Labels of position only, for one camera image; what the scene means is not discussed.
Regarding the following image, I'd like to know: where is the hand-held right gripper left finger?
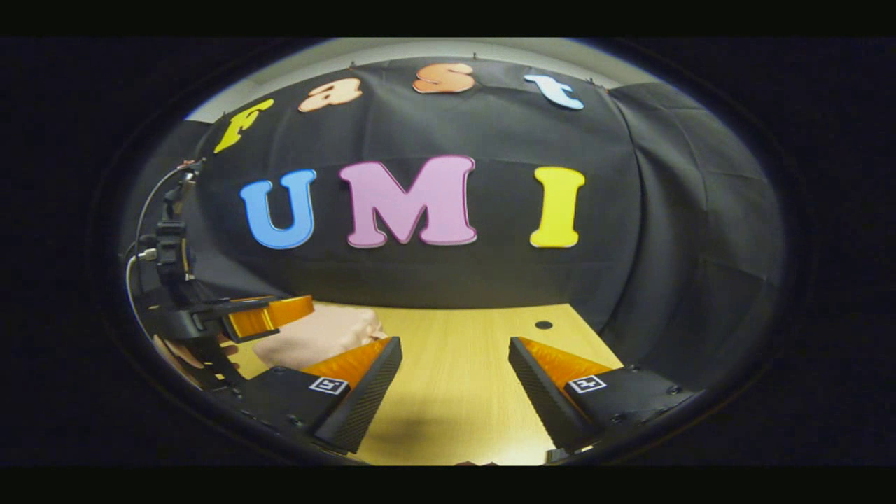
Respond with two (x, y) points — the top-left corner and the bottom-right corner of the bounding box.
(234, 336), (403, 454)

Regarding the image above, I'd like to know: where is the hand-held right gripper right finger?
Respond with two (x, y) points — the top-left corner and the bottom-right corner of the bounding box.
(508, 336), (697, 452)

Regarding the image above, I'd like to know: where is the pink hard-shell suitcase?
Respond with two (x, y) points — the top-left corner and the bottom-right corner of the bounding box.
(252, 302), (389, 372)

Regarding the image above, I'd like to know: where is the black backdrop cloth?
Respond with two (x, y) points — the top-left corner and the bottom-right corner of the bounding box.
(119, 59), (785, 393)

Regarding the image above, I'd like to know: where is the grey cable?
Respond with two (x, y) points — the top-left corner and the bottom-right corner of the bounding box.
(125, 164), (204, 323)

